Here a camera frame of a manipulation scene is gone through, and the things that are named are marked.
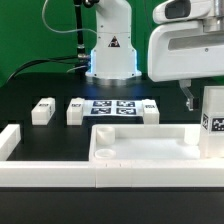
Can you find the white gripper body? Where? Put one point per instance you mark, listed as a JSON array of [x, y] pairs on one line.
[[183, 50]]

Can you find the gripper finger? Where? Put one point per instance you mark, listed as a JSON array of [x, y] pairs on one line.
[[185, 85]]

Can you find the white desk top tray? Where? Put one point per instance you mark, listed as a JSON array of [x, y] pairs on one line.
[[172, 145]]

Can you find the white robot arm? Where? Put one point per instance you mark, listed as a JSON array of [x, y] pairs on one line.
[[114, 59]]

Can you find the fiducial marker sheet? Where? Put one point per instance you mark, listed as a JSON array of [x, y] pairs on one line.
[[127, 108]]

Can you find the white U-shaped fence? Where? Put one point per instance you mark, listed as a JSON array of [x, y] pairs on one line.
[[90, 174]]

